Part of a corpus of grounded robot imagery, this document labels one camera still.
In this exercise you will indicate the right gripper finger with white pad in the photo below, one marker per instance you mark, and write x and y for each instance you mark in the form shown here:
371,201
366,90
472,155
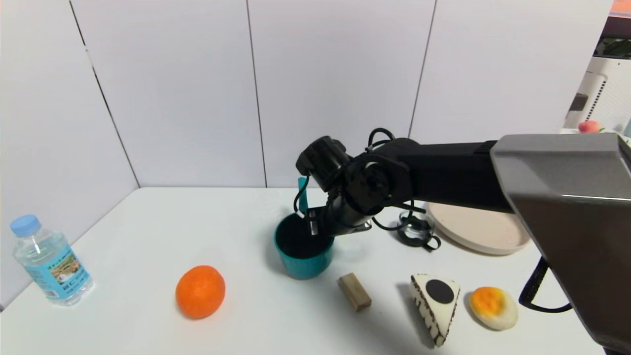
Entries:
313,226

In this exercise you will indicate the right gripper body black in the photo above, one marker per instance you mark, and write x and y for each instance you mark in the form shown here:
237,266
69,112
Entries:
313,222

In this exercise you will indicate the right robot arm black grey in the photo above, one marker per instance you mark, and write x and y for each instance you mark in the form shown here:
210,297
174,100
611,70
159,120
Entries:
567,197

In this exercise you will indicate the brown round plate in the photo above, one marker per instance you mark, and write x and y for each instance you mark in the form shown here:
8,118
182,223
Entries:
478,230

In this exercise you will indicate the pale blue object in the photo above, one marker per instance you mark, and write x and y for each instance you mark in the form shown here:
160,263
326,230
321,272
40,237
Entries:
628,127

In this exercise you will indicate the small wooden block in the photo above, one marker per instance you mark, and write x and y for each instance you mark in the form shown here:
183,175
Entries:
354,292

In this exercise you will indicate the orange fruit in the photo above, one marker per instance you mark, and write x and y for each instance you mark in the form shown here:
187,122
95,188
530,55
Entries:
200,291

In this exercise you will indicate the triangular cake slice toy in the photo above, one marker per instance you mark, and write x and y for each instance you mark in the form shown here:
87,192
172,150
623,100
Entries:
437,304

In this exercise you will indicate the white bun orange top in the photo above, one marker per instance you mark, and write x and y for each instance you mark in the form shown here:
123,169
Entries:
493,307

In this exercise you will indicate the clear water bottle blue cap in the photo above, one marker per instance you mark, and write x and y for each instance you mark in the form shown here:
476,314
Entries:
51,264

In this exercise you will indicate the pink peach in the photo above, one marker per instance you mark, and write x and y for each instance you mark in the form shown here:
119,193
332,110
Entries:
588,126

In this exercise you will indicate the white pegboard panel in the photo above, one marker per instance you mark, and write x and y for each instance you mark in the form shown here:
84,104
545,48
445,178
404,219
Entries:
599,93

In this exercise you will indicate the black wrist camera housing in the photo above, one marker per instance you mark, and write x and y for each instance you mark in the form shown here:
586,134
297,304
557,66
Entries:
323,160

